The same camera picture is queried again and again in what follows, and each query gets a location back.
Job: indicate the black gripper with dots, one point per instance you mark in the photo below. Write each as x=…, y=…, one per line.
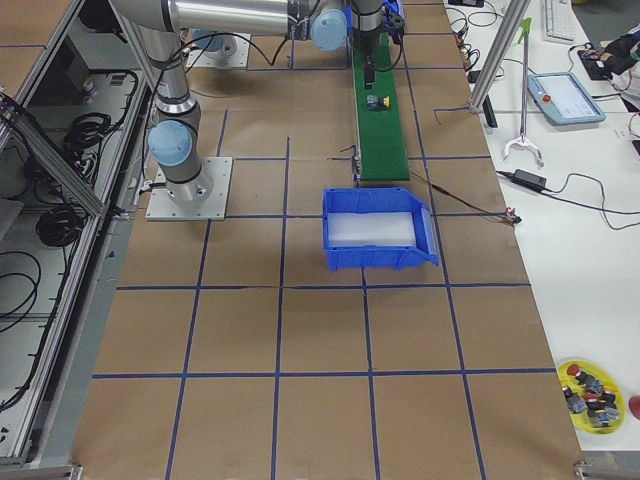
x=366, y=44

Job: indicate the yellow push button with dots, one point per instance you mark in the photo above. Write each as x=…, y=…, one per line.
x=378, y=103

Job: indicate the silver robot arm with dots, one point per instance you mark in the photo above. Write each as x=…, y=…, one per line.
x=328, y=24
x=173, y=141

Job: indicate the yellow plate of buttons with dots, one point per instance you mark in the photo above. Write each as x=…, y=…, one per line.
x=594, y=399

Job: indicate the green conveyor belt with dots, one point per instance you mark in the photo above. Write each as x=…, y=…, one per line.
x=380, y=154

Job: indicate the blue bin empty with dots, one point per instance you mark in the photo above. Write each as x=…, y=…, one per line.
x=379, y=200

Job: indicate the white foam pad target bin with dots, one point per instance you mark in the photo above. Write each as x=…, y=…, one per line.
x=370, y=229

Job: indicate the reacher grabber tool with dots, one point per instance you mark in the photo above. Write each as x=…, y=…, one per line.
x=522, y=141

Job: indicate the teach pendant tablet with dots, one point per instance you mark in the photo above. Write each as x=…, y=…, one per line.
x=563, y=99

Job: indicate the black power adapter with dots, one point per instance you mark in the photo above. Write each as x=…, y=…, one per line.
x=529, y=180

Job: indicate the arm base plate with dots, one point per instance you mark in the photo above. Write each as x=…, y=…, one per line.
x=220, y=52
x=205, y=198

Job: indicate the aluminium frame post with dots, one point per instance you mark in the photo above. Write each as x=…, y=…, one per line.
x=510, y=23

